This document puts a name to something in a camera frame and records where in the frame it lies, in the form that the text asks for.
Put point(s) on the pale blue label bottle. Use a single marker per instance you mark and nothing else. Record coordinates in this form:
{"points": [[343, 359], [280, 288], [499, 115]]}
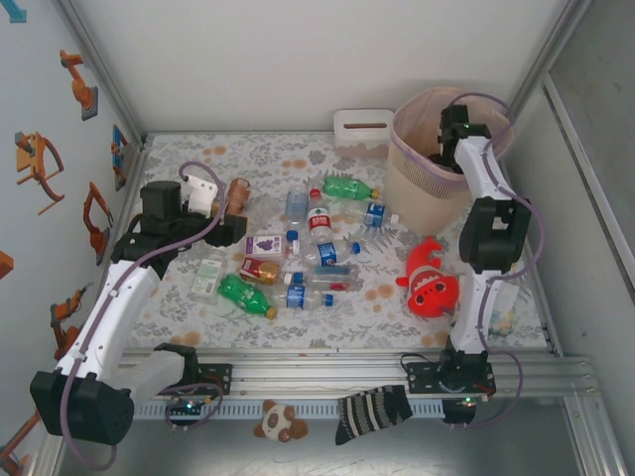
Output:
{"points": [[296, 204]]}

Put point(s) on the clear bottle blue cap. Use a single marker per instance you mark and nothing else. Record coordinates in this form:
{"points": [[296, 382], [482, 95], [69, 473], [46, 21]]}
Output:
{"points": [[332, 277]]}

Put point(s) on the blue orange wall sticker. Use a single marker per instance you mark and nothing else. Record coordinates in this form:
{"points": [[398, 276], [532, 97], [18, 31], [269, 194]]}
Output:
{"points": [[119, 149]]}

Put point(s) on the beige bin with pink liner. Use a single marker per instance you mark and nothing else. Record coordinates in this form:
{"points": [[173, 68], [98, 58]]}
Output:
{"points": [[421, 198]]}

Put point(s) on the clear bag of colourful candies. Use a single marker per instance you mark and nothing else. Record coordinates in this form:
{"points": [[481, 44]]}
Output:
{"points": [[503, 317]]}

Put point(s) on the green bottle yellow cap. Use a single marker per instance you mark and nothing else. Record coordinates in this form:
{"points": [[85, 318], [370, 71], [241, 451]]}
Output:
{"points": [[347, 187], [243, 293]]}

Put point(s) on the dark blue label cola bottle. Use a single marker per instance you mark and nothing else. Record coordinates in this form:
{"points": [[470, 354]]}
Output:
{"points": [[327, 253]]}

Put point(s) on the blue label white cap bottle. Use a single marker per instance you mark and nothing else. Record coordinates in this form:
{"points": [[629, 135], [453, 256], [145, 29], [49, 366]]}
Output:
{"points": [[375, 214]]}

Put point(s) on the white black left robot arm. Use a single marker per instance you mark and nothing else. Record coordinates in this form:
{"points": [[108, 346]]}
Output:
{"points": [[114, 317]]}

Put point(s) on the aluminium table rail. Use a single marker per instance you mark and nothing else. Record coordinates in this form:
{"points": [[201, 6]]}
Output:
{"points": [[322, 372]]}

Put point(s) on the red fish plush toy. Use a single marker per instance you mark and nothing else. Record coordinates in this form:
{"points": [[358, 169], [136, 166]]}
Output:
{"points": [[429, 292]]}

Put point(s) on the white tissue box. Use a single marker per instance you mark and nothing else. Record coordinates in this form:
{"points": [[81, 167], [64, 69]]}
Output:
{"points": [[364, 144]]}

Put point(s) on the crushed clear bottle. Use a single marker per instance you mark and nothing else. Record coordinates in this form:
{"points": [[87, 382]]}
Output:
{"points": [[265, 208]]}

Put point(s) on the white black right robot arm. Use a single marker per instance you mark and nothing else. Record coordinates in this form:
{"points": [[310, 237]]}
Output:
{"points": [[483, 168]]}

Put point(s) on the aluminium frame post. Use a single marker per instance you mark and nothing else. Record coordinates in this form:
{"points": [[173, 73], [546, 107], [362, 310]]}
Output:
{"points": [[100, 64], [570, 20]]}

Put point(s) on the grey floral tablecloth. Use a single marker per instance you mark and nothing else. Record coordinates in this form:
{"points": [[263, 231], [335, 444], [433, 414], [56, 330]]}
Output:
{"points": [[198, 149]]}

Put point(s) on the brown white panda plush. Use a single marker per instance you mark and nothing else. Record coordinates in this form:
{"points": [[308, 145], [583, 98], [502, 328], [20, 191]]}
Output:
{"points": [[278, 421]]}

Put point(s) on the small orange wall sticker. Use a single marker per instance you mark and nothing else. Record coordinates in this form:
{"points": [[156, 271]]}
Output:
{"points": [[5, 265]]}

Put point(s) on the purple grape label bottle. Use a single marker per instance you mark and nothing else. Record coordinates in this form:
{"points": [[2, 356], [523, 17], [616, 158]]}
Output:
{"points": [[265, 245]]}

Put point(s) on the brown tea bottle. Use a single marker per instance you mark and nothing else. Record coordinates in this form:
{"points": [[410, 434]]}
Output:
{"points": [[238, 196]]}

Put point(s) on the small controller board with LEDs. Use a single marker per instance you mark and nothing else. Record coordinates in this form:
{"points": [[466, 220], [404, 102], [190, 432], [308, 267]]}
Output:
{"points": [[459, 411], [187, 406]]}

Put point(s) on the white green label clear bottle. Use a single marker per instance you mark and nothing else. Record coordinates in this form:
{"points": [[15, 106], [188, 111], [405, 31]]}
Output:
{"points": [[204, 277]]}

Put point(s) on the black white striped sock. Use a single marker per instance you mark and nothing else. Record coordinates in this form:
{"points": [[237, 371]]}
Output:
{"points": [[367, 411]]}

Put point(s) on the red orange label tea bottle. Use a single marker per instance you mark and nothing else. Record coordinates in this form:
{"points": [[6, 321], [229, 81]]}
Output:
{"points": [[258, 270]]}

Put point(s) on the red label red cap bottle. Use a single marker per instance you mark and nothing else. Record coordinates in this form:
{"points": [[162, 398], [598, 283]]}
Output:
{"points": [[319, 220]]}

